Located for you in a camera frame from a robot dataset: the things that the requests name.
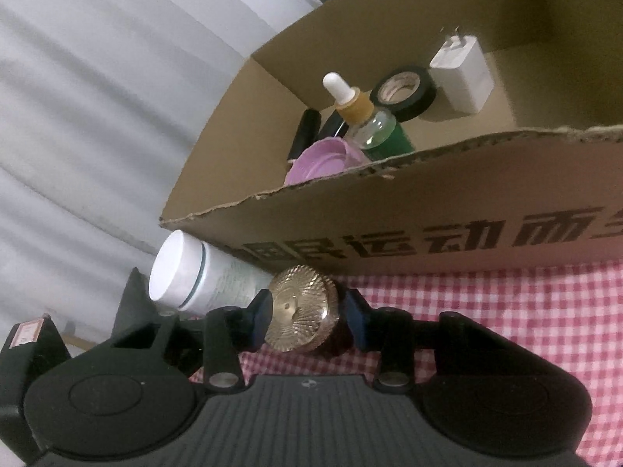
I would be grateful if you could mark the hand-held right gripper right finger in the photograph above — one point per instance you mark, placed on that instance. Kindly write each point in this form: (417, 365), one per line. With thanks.
(355, 318)

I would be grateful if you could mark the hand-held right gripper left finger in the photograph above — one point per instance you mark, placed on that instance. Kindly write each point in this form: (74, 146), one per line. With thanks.
(260, 318)

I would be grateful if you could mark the dark jar with gold lid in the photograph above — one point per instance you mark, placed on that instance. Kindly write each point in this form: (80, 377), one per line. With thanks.
(301, 306)

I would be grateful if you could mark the brown cardboard box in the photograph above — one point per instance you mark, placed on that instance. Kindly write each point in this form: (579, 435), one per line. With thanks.
(438, 194)

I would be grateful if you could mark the purple plastic lid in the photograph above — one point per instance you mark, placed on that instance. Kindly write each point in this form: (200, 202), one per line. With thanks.
(321, 160)

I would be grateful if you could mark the green glass dropper bottle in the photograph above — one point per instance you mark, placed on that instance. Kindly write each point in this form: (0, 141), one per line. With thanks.
(375, 131)

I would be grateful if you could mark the textured black tube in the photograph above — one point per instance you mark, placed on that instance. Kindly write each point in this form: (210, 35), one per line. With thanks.
(333, 129)

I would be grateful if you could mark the black tube with gold end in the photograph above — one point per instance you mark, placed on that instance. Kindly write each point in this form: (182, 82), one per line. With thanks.
(304, 131)

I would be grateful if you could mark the black tape roll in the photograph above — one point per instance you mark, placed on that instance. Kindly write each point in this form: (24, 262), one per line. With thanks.
(413, 102)

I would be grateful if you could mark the white plug charger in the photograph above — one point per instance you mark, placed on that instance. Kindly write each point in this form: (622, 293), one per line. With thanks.
(462, 78)

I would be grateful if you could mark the white plastic bottle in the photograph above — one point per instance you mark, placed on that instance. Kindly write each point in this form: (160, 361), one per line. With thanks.
(194, 272)

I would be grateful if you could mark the pink checkered tablecloth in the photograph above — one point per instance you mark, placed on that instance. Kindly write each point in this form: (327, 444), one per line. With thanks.
(511, 321)

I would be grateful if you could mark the white curtain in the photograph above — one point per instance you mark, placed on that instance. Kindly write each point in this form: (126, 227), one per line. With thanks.
(97, 131)

